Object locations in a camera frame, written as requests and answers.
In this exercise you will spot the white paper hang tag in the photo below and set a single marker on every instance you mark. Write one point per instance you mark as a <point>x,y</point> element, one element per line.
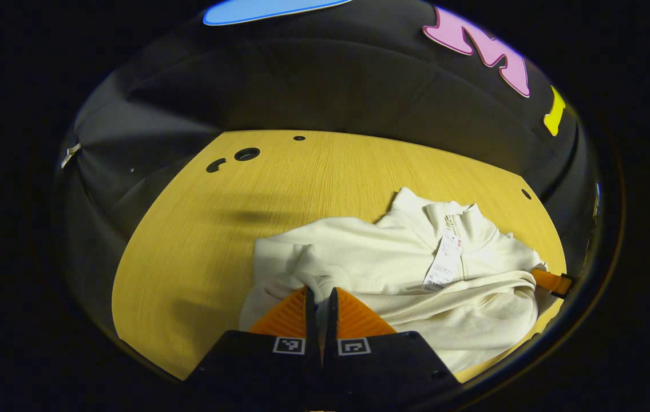
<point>444,260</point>

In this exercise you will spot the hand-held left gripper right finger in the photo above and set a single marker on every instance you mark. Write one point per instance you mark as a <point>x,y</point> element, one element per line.
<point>331,320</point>

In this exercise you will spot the white backdrop clip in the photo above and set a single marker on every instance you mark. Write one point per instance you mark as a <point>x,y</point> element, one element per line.
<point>70,154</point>

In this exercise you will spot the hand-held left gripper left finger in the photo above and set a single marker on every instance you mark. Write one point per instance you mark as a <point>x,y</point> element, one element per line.
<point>312,320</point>

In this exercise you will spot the black backdrop cloth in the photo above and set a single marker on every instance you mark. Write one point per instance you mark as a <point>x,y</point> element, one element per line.
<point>359,86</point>

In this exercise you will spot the cream white sweatshirt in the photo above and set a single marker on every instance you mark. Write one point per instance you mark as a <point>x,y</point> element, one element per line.
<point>388,257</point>

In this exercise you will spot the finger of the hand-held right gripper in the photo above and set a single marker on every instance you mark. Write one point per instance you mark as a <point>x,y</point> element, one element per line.
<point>551,282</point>

